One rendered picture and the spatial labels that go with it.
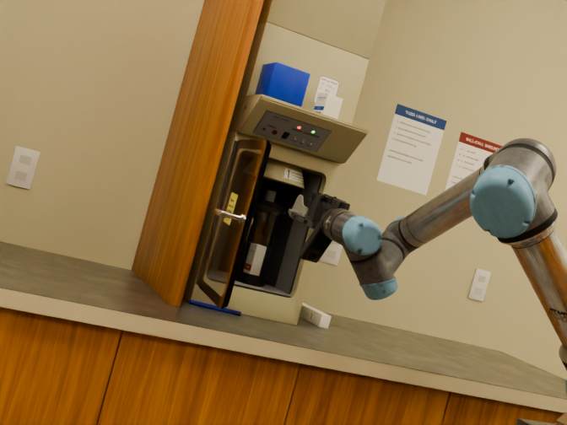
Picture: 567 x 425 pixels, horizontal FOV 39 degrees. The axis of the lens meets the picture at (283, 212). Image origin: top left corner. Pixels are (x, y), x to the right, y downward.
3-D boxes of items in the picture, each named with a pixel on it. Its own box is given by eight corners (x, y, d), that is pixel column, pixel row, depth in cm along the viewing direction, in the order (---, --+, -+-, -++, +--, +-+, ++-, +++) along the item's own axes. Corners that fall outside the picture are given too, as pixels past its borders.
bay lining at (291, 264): (184, 262, 234) (215, 146, 234) (263, 280, 244) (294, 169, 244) (207, 277, 211) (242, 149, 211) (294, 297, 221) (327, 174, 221)
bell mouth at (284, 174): (235, 170, 231) (240, 152, 231) (290, 185, 238) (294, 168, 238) (256, 174, 214) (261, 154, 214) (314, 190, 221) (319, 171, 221)
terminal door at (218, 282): (200, 287, 209) (240, 140, 209) (224, 310, 180) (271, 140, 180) (197, 286, 209) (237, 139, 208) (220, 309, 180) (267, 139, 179)
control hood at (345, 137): (235, 131, 210) (245, 94, 210) (342, 164, 222) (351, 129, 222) (250, 131, 199) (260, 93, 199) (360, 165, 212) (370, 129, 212)
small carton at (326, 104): (311, 114, 213) (317, 93, 213) (326, 120, 216) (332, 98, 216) (321, 115, 209) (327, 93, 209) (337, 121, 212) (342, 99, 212)
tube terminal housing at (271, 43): (166, 284, 233) (235, 30, 232) (266, 306, 246) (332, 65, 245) (188, 303, 210) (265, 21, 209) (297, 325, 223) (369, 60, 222)
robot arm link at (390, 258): (412, 273, 177) (393, 231, 173) (391, 303, 169) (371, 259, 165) (381, 276, 182) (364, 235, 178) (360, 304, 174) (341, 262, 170)
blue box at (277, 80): (253, 96, 210) (262, 63, 210) (287, 108, 214) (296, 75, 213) (267, 95, 200) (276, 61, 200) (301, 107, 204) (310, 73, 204)
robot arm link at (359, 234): (360, 266, 165) (344, 231, 162) (338, 255, 175) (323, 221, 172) (391, 248, 166) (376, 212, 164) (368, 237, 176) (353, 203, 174)
